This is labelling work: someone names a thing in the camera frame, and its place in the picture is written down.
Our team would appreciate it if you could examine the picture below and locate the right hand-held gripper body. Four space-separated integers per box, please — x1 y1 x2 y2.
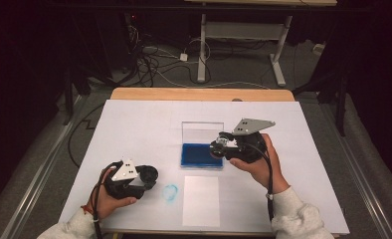
229 118 277 164

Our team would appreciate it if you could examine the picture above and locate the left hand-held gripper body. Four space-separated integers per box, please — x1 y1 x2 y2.
103 158 148 200

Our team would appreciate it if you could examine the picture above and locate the blue ink pad clear case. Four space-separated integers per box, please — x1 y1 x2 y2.
179 120 226 169

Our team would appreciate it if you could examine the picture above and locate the person's right hand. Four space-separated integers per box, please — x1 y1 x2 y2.
229 132 291 195

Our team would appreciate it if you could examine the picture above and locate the person's left hand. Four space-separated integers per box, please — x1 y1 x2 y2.
86 165 138 220

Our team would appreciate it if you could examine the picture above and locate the white paper sheet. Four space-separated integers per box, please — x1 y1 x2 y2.
182 175 221 228

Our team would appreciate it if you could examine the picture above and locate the black stand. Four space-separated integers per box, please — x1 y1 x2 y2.
63 66 93 126
293 71 349 137

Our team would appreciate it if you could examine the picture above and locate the right hand-held gripper black cable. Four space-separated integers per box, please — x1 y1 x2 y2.
245 141 276 223

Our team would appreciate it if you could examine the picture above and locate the hand-held gripper black cable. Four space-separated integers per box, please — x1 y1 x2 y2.
90 161 123 239
245 141 276 223

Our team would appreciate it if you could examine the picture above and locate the red bracelet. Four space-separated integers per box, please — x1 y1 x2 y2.
81 204 98 217

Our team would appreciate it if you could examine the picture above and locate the long white floor cable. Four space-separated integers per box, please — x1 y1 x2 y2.
155 69 272 91

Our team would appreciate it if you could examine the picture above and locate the left hand-held gripper black cable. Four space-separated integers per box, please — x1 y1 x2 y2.
90 161 123 239

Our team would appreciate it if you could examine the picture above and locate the thin black floor cable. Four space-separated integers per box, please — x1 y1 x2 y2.
67 104 104 168

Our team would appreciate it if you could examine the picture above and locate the metal floor rail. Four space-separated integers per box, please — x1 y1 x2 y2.
0 94 89 239
322 101 392 239

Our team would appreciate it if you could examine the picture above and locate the tangle of black floor cables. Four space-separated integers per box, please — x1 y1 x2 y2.
123 13 212 88

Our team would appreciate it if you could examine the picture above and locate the white metal desk frame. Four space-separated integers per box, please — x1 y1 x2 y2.
183 0 338 88

